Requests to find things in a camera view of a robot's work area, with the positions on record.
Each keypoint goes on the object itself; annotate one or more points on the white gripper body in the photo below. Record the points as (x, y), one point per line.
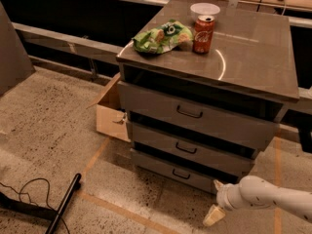
(224, 198)

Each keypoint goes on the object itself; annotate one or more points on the grey bottom drawer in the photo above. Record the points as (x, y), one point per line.
(182, 170)

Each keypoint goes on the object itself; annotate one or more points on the grey drawer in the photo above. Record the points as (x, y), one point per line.
(182, 170)
(167, 146)
(198, 117)

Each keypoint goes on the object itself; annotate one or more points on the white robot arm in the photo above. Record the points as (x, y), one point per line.
(253, 192)

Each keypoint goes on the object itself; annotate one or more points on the grey middle drawer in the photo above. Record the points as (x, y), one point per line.
(167, 146)

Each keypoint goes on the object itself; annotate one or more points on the grey top drawer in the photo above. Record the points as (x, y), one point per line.
(198, 117)

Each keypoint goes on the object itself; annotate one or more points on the grey metal drawer cabinet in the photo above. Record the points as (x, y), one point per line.
(249, 70)

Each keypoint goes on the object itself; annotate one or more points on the cardboard box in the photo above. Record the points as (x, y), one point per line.
(110, 118)

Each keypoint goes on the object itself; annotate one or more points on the red soda can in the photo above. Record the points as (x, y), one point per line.
(203, 33)

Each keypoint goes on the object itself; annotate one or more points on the green snack bag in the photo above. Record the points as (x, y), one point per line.
(163, 38)

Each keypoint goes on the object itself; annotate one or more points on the black stand leg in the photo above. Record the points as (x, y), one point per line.
(47, 213)

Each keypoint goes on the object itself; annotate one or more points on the grey panel at left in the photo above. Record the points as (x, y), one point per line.
(15, 64)

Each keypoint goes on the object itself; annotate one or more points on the grey metal rail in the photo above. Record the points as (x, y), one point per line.
(82, 47)

